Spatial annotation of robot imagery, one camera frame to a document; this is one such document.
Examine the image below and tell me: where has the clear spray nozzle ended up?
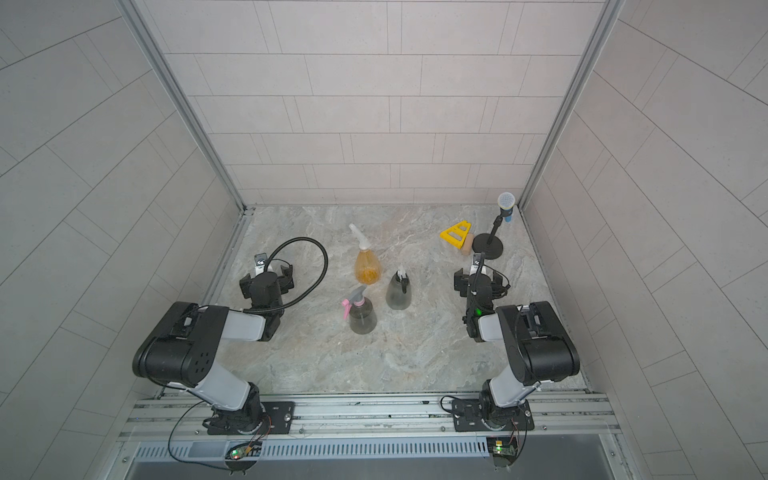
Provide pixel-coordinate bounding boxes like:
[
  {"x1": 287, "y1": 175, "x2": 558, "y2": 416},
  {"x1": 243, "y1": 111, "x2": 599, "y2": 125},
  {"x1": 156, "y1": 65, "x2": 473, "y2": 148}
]
[{"x1": 349, "y1": 223, "x2": 371, "y2": 251}]

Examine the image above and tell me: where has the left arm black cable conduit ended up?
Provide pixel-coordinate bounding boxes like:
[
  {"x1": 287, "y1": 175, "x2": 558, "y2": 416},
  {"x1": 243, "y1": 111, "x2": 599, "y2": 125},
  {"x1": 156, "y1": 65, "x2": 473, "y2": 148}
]
[{"x1": 239, "y1": 236, "x2": 330, "y2": 314}]

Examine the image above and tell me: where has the black white spray nozzle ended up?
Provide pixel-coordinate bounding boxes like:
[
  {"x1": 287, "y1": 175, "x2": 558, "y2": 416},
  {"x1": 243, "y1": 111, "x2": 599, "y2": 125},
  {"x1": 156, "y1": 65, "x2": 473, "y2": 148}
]
[{"x1": 393, "y1": 267, "x2": 410, "y2": 294}]

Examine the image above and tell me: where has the dark grey bottle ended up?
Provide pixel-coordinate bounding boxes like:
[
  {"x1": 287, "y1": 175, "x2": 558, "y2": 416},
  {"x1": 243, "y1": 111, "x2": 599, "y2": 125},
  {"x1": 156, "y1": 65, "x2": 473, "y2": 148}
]
[{"x1": 348, "y1": 297, "x2": 377, "y2": 335}]

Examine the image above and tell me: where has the microphone on black stand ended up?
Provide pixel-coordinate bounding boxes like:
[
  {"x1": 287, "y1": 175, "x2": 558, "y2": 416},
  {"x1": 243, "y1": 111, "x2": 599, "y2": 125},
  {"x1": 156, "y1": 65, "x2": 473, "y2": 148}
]
[{"x1": 472, "y1": 192, "x2": 516, "y2": 260}]

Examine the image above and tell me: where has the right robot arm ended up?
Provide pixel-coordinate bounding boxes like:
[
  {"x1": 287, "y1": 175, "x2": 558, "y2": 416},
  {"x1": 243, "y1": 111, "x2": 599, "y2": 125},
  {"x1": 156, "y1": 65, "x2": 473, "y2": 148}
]
[{"x1": 451, "y1": 268, "x2": 580, "y2": 432}]

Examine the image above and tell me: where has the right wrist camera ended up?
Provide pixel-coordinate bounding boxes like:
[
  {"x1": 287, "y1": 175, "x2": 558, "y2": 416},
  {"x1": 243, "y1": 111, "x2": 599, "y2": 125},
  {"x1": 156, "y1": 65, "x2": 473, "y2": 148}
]
[{"x1": 470, "y1": 253, "x2": 486, "y2": 275}]

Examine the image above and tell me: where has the yellow triangle block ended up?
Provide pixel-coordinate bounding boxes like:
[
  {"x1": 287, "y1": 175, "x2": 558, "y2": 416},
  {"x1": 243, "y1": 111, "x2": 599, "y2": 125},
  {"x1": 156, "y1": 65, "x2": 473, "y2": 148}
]
[{"x1": 440, "y1": 220, "x2": 472, "y2": 250}]

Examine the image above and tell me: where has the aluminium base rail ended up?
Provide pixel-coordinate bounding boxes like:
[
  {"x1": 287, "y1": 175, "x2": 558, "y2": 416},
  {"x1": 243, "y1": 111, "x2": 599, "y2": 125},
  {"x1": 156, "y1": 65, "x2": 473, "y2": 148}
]
[{"x1": 117, "y1": 390, "x2": 620, "y2": 470}]

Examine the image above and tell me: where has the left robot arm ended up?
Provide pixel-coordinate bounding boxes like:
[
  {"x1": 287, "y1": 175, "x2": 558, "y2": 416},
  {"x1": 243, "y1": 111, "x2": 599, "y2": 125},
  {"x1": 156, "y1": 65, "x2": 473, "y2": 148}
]
[{"x1": 132, "y1": 262, "x2": 295, "y2": 435}]

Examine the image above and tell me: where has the pink grey spray nozzle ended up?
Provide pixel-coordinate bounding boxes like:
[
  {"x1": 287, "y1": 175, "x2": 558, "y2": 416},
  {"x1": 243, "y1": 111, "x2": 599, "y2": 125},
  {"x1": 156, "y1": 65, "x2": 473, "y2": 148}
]
[{"x1": 342, "y1": 284, "x2": 367, "y2": 319}]

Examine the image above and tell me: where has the orange plastic bottle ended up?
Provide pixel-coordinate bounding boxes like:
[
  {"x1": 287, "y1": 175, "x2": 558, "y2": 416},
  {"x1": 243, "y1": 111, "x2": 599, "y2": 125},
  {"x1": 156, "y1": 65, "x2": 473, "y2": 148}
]
[{"x1": 354, "y1": 249, "x2": 381, "y2": 285}]

